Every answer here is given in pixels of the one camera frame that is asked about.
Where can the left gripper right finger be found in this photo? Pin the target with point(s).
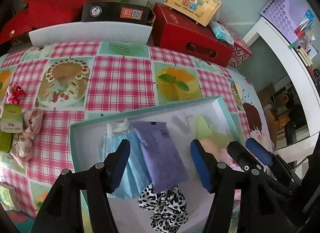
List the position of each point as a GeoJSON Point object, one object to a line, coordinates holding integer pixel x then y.
{"type": "Point", "coordinates": [214, 178]}

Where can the purple tissue pack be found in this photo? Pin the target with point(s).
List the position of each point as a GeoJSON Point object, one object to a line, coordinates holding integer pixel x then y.
{"type": "Point", "coordinates": [162, 159]}

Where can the blue wet wipes pack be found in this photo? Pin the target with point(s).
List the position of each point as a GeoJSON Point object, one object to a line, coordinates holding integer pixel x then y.
{"type": "Point", "coordinates": [221, 33]}

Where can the white green-label bottle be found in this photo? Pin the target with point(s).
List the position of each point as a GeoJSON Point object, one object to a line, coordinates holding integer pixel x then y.
{"type": "Point", "coordinates": [5, 142]}

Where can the beige round sponge puff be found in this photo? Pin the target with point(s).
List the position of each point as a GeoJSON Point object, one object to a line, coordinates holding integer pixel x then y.
{"type": "Point", "coordinates": [210, 147]}

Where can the red cut-out box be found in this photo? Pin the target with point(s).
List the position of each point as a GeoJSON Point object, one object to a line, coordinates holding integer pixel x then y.
{"type": "Point", "coordinates": [175, 31]}

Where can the pink checkered picture tablecloth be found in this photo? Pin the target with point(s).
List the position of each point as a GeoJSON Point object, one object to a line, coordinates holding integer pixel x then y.
{"type": "Point", "coordinates": [72, 81]}

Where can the purple perforated file basket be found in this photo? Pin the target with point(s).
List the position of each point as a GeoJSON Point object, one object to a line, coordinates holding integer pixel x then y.
{"type": "Point", "coordinates": [285, 16]}

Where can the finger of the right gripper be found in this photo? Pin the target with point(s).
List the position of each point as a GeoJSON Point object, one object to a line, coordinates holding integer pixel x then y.
{"type": "Point", "coordinates": [247, 163]}
{"type": "Point", "coordinates": [277, 165]}

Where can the teal plastic lidded box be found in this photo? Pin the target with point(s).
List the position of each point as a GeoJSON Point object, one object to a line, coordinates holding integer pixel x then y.
{"type": "Point", "coordinates": [22, 222]}

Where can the green tissue pack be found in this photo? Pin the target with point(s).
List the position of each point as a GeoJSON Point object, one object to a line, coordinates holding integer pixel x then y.
{"type": "Point", "coordinates": [12, 118]}
{"type": "Point", "coordinates": [9, 197]}

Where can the white desk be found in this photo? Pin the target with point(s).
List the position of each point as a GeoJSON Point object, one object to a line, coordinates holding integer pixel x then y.
{"type": "Point", "coordinates": [301, 80]}

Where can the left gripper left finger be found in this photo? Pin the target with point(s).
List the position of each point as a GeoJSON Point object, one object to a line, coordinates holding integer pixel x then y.
{"type": "Point", "coordinates": [61, 210]}

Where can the red gift bag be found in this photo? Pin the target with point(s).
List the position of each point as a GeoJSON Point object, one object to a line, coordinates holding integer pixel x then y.
{"type": "Point", "coordinates": [40, 14]}

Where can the white foam board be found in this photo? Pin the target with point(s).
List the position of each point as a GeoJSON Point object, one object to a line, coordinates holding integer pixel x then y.
{"type": "Point", "coordinates": [91, 31]}

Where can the green cloth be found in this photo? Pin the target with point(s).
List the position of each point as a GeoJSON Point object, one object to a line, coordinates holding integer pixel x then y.
{"type": "Point", "coordinates": [206, 131]}

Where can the yellow handled gift box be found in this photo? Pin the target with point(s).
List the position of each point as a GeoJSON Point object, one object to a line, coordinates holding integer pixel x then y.
{"type": "Point", "coordinates": [201, 11]}

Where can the pink white knitted cloth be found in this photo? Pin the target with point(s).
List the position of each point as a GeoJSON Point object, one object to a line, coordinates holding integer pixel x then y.
{"type": "Point", "coordinates": [228, 160]}

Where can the leopard print scrunchie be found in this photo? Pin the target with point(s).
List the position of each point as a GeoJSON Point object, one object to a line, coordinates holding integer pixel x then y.
{"type": "Point", "coordinates": [169, 208]}

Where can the red patterned box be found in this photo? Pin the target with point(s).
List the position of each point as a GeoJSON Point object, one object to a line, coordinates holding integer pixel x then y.
{"type": "Point", "coordinates": [241, 51]}

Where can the red pink ribbon flower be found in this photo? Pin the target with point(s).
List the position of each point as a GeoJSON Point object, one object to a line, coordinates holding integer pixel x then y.
{"type": "Point", "coordinates": [15, 94]}

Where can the pink floral scrunchie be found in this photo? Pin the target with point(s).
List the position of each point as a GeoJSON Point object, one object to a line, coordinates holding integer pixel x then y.
{"type": "Point", "coordinates": [22, 144]}

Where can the black carton box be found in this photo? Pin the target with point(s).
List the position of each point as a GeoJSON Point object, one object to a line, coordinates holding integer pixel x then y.
{"type": "Point", "coordinates": [104, 11]}

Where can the blue face mask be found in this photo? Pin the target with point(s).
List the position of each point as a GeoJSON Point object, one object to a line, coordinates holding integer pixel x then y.
{"type": "Point", "coordinates": [136, 176]}

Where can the teal shallow box tray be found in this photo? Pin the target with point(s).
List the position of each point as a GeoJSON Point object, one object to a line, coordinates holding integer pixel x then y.
{"type": "Point", "coordinates": [87, 136]}

